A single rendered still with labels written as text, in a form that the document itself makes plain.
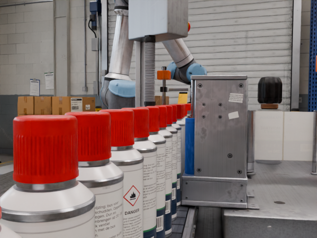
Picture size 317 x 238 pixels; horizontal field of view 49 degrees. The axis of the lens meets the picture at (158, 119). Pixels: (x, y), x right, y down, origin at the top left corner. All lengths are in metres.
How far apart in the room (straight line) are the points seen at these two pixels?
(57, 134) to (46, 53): 6.86
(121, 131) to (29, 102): 4.76
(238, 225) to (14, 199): 0.55
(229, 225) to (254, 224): 0.05
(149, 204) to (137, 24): 0.78
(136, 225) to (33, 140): 0.18
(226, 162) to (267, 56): 4.79
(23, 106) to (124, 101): 3.89
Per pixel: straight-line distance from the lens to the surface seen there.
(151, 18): 1.06
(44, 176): 0.18
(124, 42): 1.46
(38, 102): 4.99
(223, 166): 0.70
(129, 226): 0.33
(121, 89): 1.30
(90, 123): 0.24
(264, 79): 1.24
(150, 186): 0.40
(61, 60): 6.77
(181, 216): 0.67
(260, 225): 0.70
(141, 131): 0.39
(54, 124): 0.18
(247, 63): 5.46
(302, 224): 0.71
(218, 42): 5.56
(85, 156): 0.24
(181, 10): 1.07
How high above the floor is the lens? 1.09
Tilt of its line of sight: 3 degrees down
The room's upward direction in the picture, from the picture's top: straight up
